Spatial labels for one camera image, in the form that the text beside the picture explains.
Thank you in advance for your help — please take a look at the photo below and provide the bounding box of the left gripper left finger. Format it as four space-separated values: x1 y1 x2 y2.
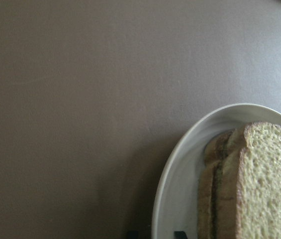
126 231 138 239

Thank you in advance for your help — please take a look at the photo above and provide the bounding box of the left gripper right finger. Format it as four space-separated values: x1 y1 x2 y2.
174 231 187 239

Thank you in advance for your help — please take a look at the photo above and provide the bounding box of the bread slice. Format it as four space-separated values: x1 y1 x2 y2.
216 122 281 239

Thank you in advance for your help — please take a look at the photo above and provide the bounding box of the white round plate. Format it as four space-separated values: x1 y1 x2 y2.
151 103 281 239

